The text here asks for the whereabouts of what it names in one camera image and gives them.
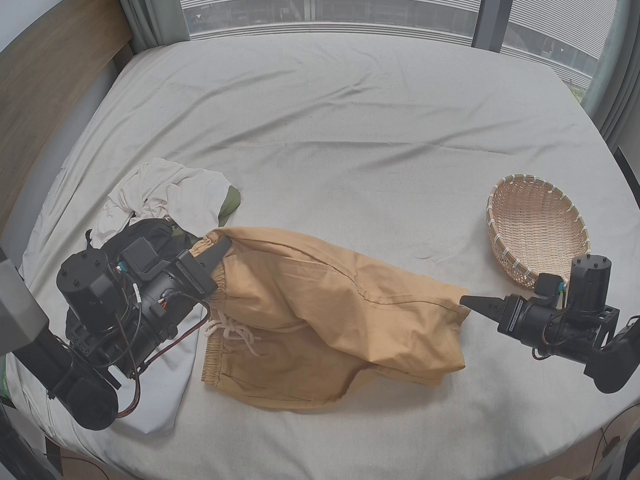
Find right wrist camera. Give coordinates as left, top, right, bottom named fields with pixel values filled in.
left=534, top=273, right=565, bottom=303

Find grey-green curtain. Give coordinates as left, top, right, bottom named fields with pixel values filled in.
left=92, top=0, right=191, bottom=51
left=580, top=0, right=640, bottom=141

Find green garment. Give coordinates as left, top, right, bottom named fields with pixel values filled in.
left=167, top=184, right=244, bottom=251

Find black garment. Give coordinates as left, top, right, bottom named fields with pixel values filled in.
left=84, top=218, right=198, bottom=269

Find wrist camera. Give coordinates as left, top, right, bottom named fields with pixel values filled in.
left=534, top=273, right=565, bottom=303
left=121, top=237, right=182, bottom=276

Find round woven basket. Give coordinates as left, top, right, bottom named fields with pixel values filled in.
left=484, top=173, right=592, bottom=290

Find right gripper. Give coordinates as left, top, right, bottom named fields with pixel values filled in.
left=497, top=294, right=562, bottom=353

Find pale blue garment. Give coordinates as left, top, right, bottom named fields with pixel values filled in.
left=117, top=308, right=211, bottom=436

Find tan drawstring shorts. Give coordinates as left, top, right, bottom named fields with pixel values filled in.
left=200, top=225, right=471, bottom=411

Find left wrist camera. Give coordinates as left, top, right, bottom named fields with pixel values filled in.
left=121, top=237, right=182, bottom=276

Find bed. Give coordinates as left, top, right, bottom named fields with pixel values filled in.
left=0, top=0, right=640, bottom=480

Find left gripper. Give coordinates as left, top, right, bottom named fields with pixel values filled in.
left=126, top=249, right=219, bottom=355

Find white garment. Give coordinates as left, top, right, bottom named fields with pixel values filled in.
left=95, top=158, right=236, bottom=249

